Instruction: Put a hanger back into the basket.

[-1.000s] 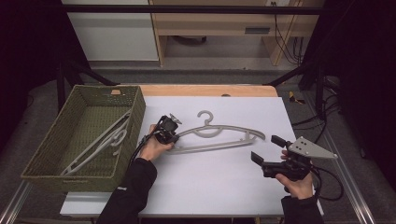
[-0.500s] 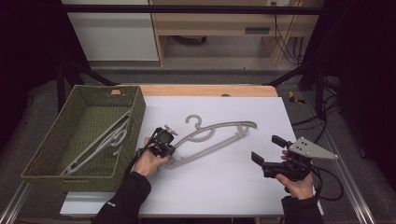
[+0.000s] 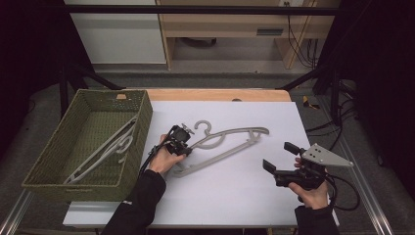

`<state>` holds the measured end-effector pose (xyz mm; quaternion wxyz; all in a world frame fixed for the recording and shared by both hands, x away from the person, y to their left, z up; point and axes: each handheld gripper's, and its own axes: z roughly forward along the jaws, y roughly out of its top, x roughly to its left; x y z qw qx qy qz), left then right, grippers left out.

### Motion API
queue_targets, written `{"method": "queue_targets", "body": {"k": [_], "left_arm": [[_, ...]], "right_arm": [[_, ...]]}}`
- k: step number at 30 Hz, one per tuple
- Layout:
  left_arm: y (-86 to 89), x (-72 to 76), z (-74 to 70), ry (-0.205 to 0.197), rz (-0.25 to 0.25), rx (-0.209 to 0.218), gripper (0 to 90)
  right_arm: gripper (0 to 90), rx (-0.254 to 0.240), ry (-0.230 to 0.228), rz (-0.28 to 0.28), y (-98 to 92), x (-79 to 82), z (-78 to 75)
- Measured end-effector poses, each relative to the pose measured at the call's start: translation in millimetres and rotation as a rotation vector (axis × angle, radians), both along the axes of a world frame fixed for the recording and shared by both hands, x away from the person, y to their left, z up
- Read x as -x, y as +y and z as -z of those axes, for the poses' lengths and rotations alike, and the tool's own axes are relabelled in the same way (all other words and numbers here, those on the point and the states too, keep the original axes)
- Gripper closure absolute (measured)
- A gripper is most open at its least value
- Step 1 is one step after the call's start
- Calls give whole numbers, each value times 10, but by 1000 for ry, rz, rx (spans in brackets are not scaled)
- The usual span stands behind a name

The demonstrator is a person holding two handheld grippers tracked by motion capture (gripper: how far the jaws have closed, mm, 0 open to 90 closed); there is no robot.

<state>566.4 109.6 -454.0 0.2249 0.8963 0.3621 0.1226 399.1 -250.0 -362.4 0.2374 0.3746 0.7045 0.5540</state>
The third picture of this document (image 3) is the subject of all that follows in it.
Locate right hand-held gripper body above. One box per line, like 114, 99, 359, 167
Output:
273, 142, 355, 191

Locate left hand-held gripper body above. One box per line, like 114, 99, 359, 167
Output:
164, 122, 196, 157

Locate grey plastic hanger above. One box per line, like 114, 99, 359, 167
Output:
72, 120, 138, 184
171, 119, 270, 178
63, 114, 140, 185

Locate green woven basket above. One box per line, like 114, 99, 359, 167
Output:
22, 88, 154, 202

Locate person's left hand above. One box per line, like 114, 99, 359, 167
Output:
148, 134, 187, 179

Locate person's right hand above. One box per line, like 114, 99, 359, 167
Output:
288, 157, 331, 211

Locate white table board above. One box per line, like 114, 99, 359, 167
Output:
62, 100, 341, 228

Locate yellow and black floor tool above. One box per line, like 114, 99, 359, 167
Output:
301, 95, 321, 111

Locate black metal stand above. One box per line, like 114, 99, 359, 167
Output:
58, 62, 126, 118
277, 63, 342, 126

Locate white cabinet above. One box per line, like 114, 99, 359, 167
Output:
69, 0, 167, 65

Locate light wooden desk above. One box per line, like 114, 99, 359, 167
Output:
156, 0, 342, 71

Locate black floor cables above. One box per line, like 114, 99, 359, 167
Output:
306, 97, 356, 151

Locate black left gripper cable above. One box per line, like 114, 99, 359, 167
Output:
139, 128, 174, 174

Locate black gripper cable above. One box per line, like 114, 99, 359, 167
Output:
322, 174, 361, 212
139, 128, 174, 174

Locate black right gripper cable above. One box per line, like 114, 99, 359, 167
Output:
322, 174, 361, 212

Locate aluminium rail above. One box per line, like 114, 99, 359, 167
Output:
317, 97, 395, 235
0, 189, 35, 235

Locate black cables under desk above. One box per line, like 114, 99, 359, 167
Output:
286, 2, 320, 69

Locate dark desk drawer handle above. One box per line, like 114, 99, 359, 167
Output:
256, 28, 284, 37

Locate black frame bar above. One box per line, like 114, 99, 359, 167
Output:
63, 4, 341, 16

